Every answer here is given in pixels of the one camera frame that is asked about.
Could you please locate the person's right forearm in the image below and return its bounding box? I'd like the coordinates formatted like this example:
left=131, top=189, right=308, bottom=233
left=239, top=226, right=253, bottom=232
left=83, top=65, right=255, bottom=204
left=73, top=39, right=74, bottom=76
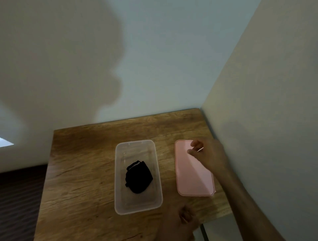
left=213, top=166, right=287, bottom=241

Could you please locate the clear plastic container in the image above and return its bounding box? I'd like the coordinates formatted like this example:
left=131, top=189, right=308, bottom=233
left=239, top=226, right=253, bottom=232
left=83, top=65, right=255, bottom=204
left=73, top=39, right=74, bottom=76
left=114, top=140, right=163, bottom=215

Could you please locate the pink plastic lid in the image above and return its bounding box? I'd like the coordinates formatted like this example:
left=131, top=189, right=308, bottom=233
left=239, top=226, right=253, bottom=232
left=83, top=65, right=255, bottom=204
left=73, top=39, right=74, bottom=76
left=175, top=140, right=216, bottom=197

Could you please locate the person's left hand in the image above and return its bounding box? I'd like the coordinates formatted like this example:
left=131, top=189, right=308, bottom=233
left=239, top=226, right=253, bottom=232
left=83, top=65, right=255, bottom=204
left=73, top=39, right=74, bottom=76
left=159, top=204, right=200, bottom=241

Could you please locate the person's right hand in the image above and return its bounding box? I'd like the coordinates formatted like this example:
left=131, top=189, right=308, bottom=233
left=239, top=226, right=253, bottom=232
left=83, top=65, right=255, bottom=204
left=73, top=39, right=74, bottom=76
left=187, top=138, right=230, bottom=175

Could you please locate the black folded cloth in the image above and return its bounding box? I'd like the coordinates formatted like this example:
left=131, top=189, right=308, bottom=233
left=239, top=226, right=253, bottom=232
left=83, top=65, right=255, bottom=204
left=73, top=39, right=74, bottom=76
left=125, top=161, right=154, bottom=194

